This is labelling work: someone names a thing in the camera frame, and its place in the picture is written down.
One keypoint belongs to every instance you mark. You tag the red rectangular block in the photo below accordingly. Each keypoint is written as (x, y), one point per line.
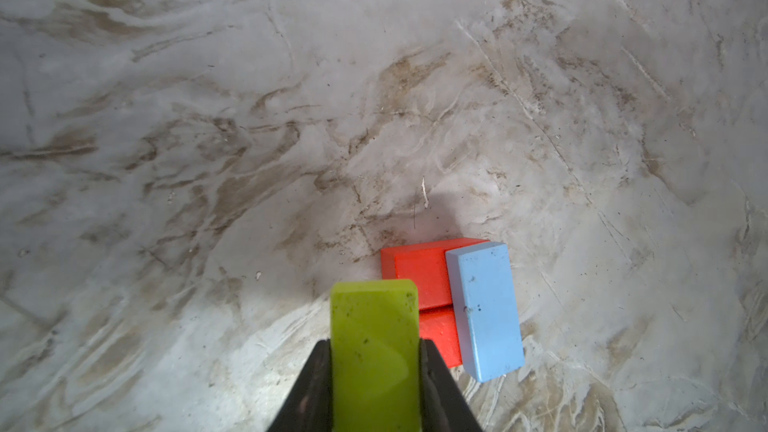
(425, 265)
(439, 325)

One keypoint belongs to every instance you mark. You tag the lime green block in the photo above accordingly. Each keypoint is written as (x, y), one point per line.
(374, 342)

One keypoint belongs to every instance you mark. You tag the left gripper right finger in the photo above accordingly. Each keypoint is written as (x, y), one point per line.
(443, 407)

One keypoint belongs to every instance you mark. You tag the light blue block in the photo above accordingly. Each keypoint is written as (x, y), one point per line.
(485, 309)

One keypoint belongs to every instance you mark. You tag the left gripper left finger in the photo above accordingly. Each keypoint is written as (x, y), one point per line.
(308, 406)

